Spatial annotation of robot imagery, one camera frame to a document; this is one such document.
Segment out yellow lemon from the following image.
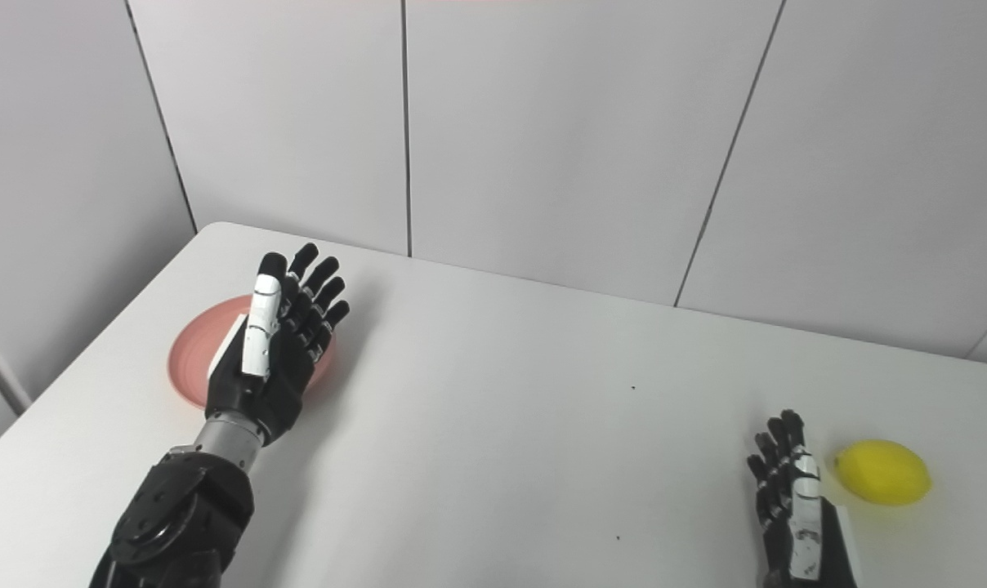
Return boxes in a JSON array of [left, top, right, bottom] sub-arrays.
[[834, 439, 933, 506]]

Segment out pink round plate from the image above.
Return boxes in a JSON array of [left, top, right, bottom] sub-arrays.
[[167, 295, 337, 411]]

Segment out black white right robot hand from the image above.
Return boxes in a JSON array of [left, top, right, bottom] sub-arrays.
[[747, 409, 860, 588]]

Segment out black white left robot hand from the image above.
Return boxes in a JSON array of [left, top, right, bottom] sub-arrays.
[[205, 243, 351, 446]]

